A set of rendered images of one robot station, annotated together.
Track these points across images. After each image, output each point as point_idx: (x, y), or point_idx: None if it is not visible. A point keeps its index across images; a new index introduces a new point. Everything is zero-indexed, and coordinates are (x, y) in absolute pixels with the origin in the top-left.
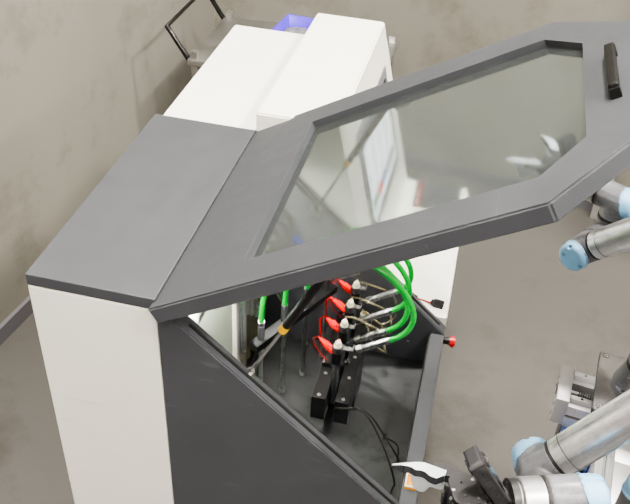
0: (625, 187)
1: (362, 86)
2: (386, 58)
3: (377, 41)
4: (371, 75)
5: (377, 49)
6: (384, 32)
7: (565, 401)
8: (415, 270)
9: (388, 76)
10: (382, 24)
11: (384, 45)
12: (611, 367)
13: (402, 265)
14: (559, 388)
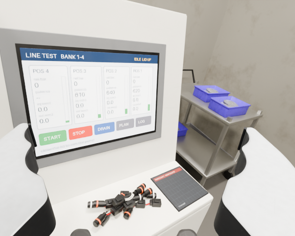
0: None
1: (70, 1)
2: (175, 43)
3: (157, 10)
4: (116, 19)
5: (152, 16)
6: (181, 21)
7: None
8: (58, 235)
9: (172, 60)
10: (182, 14)
11: (175, 30)
12: None
13: (60, 219)
14: None
